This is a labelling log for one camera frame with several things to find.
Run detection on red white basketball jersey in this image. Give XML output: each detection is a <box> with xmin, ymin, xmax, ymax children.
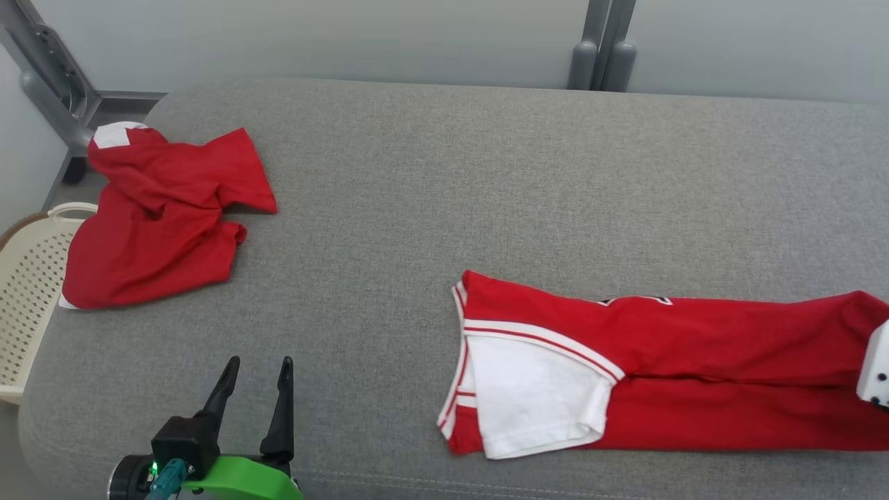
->
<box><xmin>436</xmin><ymin>271</ymin><xmax>889</xmax><ymax>460</ymax></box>

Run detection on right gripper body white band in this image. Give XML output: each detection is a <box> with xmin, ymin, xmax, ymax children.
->
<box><xmin>856</xmin><ymin>319</ymin><xmax>889</xmax><ymax>410</ymax></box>

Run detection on cream perforated laundry basket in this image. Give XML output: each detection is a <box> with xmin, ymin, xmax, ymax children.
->
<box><xmin>0</xmin><ymin>201</ymin><xmax>98</xmax><ymax>405</ymax></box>

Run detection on grey metal post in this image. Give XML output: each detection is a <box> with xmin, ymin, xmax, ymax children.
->
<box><xmin>601</xmin><ymin>0</ymin><xmax>638</xmax><ymax>92</ymax></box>
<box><xmin>568</xmin><ymin>0</ymin><xmax>612</xmax><ymax>91</ymax></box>

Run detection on left teal plug cable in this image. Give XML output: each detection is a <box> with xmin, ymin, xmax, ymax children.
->
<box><xmin>144</xmin><ymin>458</ymin><xmax>190</xmax><ymax>500</ymax></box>

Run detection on red basketball shorts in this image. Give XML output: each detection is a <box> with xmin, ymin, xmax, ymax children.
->
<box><xmin>59</xmin><ymin>122</ymin><xmax>279</xmax><ymax>310</ymax></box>

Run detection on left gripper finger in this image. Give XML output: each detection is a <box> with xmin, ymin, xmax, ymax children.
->
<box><xmin>201</xmin><ymin>356</ymin><xmax>240</xmax><ymax>423</ymax></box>
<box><xmin>260</xmin><ymin>356</ymin><xmax>294</xmax><ymax>459</ymax></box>

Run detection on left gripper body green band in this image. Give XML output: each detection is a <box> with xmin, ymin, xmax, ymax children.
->
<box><xmin>182</xmin><ymin>455</ymin><xmax>304</xmax><ymax>500</ymax></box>

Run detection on grey metal corner frame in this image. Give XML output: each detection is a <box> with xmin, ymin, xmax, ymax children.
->
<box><xmin>0</xmin><ymin>0</ymin><xmax>167</xmax><ymax>185</ymax></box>

